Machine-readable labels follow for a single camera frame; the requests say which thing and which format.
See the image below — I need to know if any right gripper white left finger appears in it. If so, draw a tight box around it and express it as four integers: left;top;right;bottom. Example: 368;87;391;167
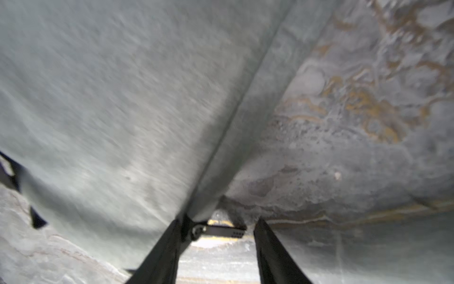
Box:
126;220;182;284

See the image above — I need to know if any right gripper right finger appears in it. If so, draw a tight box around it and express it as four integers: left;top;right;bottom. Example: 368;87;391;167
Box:
254;218;312;284

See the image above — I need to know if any grey laptop bag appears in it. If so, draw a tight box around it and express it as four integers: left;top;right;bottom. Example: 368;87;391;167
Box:
1;1;339;269

